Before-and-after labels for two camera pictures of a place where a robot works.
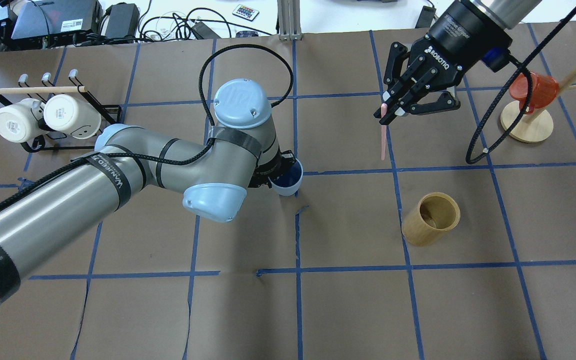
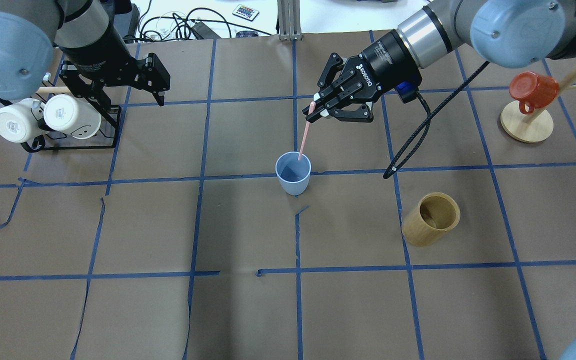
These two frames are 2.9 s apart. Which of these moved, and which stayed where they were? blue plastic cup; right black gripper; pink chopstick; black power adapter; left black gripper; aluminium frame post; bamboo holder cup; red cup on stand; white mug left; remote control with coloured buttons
Moved: right black gripper; blue plastic cup; pink chopstick; left black gripper
Stayed: remote control with coloured buttons; aluminium frame post; black power adapter; bamboo holder cup; white mug left; red cup on stand
